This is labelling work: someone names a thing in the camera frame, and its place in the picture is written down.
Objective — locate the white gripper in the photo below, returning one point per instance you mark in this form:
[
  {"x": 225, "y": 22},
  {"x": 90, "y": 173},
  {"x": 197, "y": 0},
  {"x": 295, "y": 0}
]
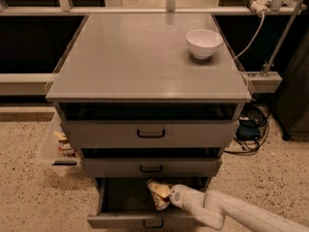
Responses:
[{"x": 178, "y": 196}]

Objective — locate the crushed orange soda can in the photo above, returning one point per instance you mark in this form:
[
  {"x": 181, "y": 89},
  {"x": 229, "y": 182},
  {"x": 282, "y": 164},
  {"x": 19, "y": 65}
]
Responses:
[{"x": 159, "y": 202}]

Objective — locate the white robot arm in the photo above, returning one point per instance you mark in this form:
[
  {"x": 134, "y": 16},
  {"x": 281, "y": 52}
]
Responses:
[{"x": 211, "y": 207}]

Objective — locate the grey bottom drawer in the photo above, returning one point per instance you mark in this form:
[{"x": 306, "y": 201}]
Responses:
[{"x": 127, "y": 203}]

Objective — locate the grey drawer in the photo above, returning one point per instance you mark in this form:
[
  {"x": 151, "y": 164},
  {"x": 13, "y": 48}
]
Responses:
[
  {"x": 151, "y": 162},
  {"x": 127, "y": 203},
  {"x": 106, "y": 125}
]

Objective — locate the grey middle drawer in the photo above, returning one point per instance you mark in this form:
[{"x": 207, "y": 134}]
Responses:
[{"x": 151, "y": 162}]

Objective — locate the grey drawer cabinet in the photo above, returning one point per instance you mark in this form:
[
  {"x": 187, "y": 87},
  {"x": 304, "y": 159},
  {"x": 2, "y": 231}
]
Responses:
[{"x": 143, "y": 59}]

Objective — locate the grey top drawer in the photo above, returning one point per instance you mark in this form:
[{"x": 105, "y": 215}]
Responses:
[{"x": 106, "y": 125}]

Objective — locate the blue box on floor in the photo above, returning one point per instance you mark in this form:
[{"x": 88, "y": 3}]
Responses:
[{"x": 248, "y": 130}]

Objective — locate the snack packet in bin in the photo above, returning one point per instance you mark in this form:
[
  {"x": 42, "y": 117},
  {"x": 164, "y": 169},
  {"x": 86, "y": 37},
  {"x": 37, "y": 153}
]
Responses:
[{"x": 64, "y": 146}]

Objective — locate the clear plastic storage bin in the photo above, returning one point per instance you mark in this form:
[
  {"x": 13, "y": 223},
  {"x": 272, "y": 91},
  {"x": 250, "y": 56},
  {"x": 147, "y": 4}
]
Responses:
[{"x": 49, "y": 155}]

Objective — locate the white ceramic bowl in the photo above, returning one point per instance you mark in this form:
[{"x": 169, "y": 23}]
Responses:
[{"x": 203, "y": 43}]

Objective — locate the white power strip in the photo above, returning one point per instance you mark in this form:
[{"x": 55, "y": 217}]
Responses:
[{"x": 256, "y": 0}]

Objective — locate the metal rail frame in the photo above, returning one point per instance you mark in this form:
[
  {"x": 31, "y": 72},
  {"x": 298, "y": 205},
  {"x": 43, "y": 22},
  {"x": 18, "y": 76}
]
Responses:
[{"x": 18, "y": 8}]

